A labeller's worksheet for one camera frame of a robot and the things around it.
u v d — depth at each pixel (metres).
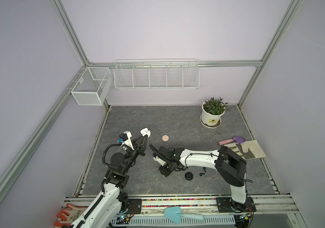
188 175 0.82
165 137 0.99
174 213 0.71
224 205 0.73
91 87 0.99
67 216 0.69
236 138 0.99
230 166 0.49
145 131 0.73
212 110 0.95
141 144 0.72
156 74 0.98
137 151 0.67
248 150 0.94
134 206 0.74
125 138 0.63
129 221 0.71
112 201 0.54
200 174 0.85
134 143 0.67
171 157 0.67
